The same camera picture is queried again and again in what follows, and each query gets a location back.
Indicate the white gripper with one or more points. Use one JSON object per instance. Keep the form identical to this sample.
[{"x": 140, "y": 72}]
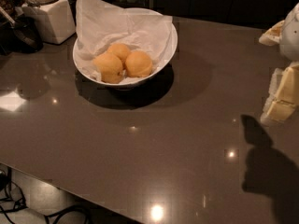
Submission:
[{"x": 290, "y": 36}]

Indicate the orange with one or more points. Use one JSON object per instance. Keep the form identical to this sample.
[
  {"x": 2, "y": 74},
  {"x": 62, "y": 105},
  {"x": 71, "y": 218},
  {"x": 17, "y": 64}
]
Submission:
[
  {"x": 138, "y": 64},
  {"x": 120, "y": 50},
  {"x": 110, "y": 68}
]

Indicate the white ceramic bowl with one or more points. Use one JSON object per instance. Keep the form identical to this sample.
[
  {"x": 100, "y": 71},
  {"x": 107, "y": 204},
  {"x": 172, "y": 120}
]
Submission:
[{"x": 162, "y": 58}]

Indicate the white paper napkin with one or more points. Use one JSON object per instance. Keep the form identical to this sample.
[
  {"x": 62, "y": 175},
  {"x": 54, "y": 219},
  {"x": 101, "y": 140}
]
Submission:
[{"x": 102, "y": 25}]

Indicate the white ceramic jar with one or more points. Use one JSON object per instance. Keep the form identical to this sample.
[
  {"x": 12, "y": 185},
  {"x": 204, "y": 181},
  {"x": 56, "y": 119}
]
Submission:
[{"x": 53, "y": 18}]

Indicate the black pan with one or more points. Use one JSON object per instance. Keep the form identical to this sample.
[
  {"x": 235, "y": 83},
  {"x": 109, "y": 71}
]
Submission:
[{"x": 18, "y": 35}]

